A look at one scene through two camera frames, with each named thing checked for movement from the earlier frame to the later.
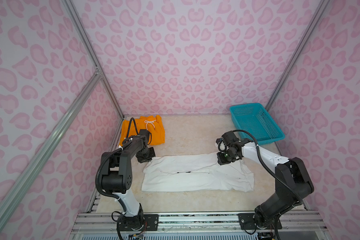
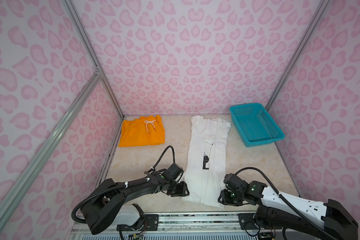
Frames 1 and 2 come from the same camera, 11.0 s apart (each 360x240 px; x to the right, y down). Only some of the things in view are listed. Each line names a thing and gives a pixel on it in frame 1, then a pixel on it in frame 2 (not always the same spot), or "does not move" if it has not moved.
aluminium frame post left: (76, 20) does not move
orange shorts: (154, 124) does not move
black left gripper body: (146, 155) → (178, 189)
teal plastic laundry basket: (254, 118) does not move
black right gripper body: (226, 157) → (231, 198)
